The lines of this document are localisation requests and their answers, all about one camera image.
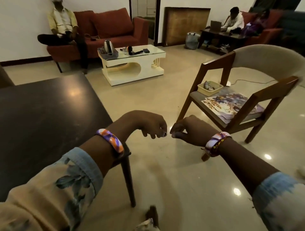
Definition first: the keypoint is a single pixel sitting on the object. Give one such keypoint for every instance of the person's left hand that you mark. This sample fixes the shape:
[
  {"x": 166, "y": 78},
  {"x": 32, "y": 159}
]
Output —
[{"x": 145, "y": 121}]

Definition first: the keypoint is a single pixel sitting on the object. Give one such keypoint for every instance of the person's right hand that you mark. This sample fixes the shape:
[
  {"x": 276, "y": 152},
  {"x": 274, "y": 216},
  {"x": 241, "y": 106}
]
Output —
[{"x": 195, "y": 131}]

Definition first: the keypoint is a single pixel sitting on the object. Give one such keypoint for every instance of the floral placemat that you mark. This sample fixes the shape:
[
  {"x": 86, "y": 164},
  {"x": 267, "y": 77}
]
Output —
[
  {"x": 233, "y": 102},
  {"x": 209, "y": 102}
]

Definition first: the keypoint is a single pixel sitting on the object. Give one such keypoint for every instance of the brown chair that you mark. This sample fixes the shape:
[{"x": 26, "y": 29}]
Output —
[{"x": 4, "y": 78}]

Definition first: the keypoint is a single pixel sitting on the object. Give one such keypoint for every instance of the person's left forearm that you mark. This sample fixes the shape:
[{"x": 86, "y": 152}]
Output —
[{"x": 47, "y": 190}]

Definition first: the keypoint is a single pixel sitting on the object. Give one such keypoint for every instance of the person's right forearm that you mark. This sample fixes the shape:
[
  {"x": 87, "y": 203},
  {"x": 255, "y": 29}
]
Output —
[{"x": 250, "y": 166}]

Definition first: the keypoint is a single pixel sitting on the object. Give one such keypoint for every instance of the person's right foot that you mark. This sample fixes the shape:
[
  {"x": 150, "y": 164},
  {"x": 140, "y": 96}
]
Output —
[{"x": 152, "y": 214}]

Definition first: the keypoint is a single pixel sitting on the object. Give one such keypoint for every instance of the person's floral cream garment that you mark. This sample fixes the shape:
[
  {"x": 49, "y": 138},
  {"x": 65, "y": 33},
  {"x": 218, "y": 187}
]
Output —
[{"x": 145, "y": 226}]

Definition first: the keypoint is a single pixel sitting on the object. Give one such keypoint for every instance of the white purple bangle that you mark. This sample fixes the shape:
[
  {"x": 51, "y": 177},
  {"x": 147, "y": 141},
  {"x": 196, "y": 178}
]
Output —
[{"x": 213, "y": 139}]

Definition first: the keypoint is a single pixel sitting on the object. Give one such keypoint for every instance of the orange purple bangle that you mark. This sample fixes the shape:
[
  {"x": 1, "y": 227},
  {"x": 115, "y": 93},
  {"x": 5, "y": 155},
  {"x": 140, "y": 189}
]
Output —
[{"x": 112, "y": 141}]

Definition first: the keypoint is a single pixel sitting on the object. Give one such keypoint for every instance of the cream plastic basket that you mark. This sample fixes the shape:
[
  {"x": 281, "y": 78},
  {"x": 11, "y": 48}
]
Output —
[{"x": 207, "y": 93}]

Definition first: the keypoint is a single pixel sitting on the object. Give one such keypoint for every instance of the white coffee table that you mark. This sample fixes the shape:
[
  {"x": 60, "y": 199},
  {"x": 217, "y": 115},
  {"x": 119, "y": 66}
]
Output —
[{"x": 124, "y": 71}]

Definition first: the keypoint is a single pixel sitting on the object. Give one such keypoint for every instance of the black phone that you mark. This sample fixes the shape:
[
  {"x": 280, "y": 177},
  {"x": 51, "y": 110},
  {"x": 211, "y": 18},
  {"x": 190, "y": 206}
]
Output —
[{"x": 146, "y": 50}]

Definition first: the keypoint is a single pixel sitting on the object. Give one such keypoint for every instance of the grey tray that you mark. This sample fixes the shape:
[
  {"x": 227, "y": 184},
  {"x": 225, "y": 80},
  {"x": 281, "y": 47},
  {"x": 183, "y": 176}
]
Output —
[{"x": 112, "y": 56}]

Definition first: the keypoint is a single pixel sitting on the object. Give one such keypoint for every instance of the black gadget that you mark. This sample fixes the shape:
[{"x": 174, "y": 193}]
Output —
[{"x": 130, "y": 50}]

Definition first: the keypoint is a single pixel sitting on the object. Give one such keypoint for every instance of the drinking glass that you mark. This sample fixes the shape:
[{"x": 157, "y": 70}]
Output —
[{"x": 125, "y": 50}]

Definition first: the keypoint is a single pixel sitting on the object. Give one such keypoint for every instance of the steel electric kettle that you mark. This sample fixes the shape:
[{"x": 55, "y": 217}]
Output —
[{"x": 108, "y": 46}]

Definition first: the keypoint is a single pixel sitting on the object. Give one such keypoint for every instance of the grey bin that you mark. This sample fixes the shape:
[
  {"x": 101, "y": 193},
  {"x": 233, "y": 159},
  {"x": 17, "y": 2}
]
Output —
[{"x": 191, "y": 41}]

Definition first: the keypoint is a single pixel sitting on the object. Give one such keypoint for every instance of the black table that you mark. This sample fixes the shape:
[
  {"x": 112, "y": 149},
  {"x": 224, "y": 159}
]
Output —
[{"x": 47, "y": 119}]

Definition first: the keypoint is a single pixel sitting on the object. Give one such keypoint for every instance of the wooden beige armchair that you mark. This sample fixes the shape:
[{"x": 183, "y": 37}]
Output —
[{"x": 262, "y": 59}]

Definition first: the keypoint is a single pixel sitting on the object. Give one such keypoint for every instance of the dark low table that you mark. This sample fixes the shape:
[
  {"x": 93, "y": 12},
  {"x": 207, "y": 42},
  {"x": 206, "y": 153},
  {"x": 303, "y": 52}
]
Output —
[{"x": 228, "y": 36}]

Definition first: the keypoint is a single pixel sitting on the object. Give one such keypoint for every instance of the red sofa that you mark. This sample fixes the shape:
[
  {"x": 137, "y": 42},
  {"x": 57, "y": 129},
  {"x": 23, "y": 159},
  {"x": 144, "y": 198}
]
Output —
[
  {"x": 112, "y": 23},
  {"x": 271, "y": 33}
]

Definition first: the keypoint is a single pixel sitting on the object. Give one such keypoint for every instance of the brown wooden board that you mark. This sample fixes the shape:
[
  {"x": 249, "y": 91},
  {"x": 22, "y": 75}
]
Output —
[{"x": 185, "y": 23}]

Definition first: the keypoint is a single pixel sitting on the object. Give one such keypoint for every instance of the grey laptop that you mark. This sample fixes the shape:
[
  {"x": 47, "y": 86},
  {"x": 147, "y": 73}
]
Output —
[{"x": 215, "y": 26}]

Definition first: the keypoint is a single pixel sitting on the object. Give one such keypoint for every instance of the white panelled door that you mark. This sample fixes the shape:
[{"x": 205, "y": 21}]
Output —
[{"x": 150, "y": 8}]

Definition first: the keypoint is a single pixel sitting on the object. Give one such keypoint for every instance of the white spray bottle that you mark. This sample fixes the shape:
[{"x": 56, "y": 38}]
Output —
[{"x": 302, "y": 171}]

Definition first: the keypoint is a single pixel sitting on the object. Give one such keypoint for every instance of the dark teal sofa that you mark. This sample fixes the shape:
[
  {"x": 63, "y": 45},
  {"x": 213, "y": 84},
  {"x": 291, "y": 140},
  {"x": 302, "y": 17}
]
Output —
[{"x": 293, "y": 26}]

